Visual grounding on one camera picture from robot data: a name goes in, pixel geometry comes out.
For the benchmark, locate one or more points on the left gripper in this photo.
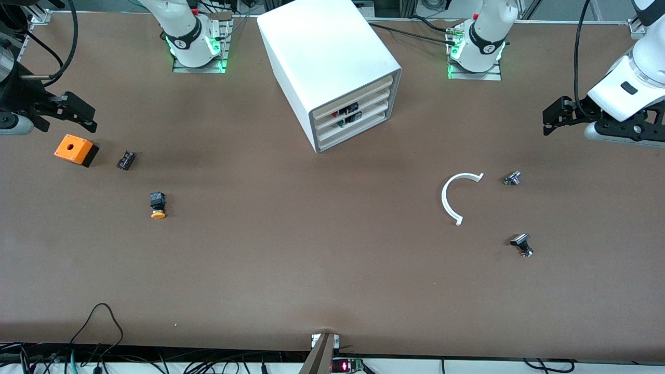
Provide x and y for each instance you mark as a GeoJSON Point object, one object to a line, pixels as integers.
{"type": "Point", "coordinates": [581, 110]}

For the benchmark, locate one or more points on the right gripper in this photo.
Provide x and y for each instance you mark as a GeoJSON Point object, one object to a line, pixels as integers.
{"type": "Point", "coordinates": [20, 95]}

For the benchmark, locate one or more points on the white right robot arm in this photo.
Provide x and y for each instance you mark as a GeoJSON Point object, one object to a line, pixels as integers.
{"type": "Point", "coordinates": [187, 31]}

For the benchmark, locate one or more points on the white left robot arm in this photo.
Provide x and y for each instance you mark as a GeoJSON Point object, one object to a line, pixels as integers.
{"type": "Point", "coordinates": [486, 36]}

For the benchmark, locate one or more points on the yellow push button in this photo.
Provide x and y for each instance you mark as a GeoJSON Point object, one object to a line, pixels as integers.
{"type": "Point", "coordinates": [157, 201]}

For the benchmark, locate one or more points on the green push button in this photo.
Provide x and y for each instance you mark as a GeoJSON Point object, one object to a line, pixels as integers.
{"type": "Point", "coordinates": [347, 122]}

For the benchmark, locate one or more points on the orange box black base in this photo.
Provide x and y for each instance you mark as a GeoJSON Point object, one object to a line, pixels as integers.
{"type": "Point", "coordinates": [72, 148]}

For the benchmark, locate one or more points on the small black electrical component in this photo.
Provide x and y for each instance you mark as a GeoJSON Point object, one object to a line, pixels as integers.
{"type": "Point", "coordinates": [126, 160]}

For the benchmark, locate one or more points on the white curved plastic arc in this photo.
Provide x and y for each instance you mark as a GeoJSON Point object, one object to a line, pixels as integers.
{"type": "Point", "coordinates": [444, 200]}

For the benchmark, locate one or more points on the device with red display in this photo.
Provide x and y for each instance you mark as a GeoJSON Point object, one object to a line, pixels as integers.
{"type": "Point", "coordinates": [345, 366]}

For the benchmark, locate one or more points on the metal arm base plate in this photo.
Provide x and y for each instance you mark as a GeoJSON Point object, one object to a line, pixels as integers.
{"type": "Point", "coordinates": [493, 77]}
{"type": "Point", "coordinates": [182, 69]}

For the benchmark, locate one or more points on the small silver switch component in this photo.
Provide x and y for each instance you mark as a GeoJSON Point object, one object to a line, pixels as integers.
{"type": "Point", "coordinates": [512, 178]}

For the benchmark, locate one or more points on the aluminium frame profile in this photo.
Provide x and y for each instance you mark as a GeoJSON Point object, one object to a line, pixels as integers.
{"type": "Point", "coordinates": [41, 17]}
{"type": "Point", "coordinates": [635, 28]}

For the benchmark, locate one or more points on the black capped switch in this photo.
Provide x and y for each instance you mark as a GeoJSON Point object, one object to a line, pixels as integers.
{"type": "Point", "coordinates": [520, 240]}

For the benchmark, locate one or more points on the camera mounting post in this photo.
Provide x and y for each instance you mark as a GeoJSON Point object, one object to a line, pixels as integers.
{"type": "Point", "coordinates": [319, 358]}

